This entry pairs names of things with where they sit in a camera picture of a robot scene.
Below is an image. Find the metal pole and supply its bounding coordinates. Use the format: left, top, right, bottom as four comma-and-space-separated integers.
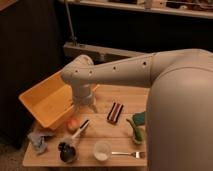
64, 0, 77, 46

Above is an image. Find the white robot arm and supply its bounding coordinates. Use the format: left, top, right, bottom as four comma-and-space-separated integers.
61, 49, 213, 171

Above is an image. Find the teal cloth item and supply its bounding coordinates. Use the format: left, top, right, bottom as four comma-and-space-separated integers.
132, 112, 145, 126

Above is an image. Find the crumpled blue grey cloth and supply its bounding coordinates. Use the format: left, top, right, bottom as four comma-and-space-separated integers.
27, 131, 54, 155

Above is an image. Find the white paper cup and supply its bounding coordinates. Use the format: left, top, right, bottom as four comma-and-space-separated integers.
93, 140, 111, 162

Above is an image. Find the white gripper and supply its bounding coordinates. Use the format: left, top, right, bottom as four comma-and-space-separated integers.
72, 84, 98, 113

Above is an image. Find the green plush toy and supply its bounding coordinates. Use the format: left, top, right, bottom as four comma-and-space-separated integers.
126, 119, 143, 145

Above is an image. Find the grey metal shelf rail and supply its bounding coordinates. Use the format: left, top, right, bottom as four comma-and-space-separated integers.
63, 42, 142, 62

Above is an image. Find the yellow plastic bin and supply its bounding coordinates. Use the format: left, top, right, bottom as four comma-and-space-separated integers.
18, 69, 100, 130

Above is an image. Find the wooden table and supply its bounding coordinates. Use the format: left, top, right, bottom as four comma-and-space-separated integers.
23, 85, 148, 167

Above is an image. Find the metal fork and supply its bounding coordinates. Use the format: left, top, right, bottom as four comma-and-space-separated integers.
111, 152, 145, 159

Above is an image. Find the upper wall shelf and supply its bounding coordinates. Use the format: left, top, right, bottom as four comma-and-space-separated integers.
58, 0, 213, 19

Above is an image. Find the metal ladle with white handle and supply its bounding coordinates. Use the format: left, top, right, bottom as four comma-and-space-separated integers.
58, 119, 89, 163

